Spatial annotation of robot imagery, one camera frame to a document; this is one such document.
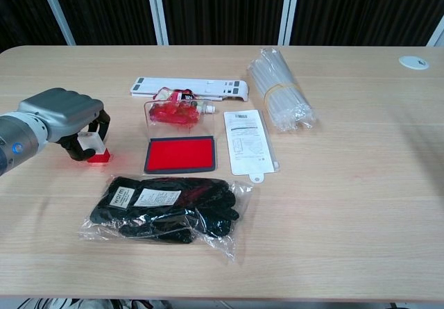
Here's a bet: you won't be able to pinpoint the white cable grommet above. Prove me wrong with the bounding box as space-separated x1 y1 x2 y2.
398 55 430 71

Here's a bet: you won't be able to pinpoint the clear glue sticks bundle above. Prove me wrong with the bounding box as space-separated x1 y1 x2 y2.
246 47 318 135

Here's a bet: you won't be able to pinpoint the white and red stamp block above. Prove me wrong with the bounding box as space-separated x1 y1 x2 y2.
77 131 112 165

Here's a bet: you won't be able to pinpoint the red snack pouch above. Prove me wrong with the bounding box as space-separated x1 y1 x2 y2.
148 87 217 131

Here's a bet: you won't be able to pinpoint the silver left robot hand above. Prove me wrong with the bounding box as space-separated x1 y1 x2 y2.
17 87 113 162

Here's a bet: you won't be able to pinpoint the white screen protector package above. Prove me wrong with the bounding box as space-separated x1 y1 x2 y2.
223 108 282 186

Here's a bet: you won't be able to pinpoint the white partition post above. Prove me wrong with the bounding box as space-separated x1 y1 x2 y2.
426 19 444 48
277 0 302 47
35 0 77 47
144 0 170 46

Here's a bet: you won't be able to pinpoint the black gloves in plastic bag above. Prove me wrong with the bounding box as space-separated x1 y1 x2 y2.
77 174 261 263

